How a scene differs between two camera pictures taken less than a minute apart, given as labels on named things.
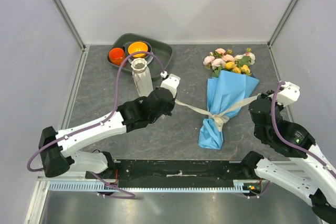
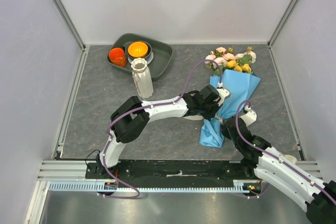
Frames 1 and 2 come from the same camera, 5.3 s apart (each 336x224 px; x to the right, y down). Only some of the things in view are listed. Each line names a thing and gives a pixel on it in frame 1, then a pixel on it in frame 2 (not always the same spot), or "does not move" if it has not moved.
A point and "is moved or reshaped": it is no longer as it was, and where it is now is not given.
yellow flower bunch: (243, 70) does not move
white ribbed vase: (142, 77) does not move
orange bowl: (139, 46) does not move
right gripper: (267, 94) to (224, 130)
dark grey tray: (163, 54) does not move
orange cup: (116, 55) does not move
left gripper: (168, 112) to (215, 109)
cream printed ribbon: (221, 118) is moved or reshaped
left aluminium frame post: (63, 9) does not move
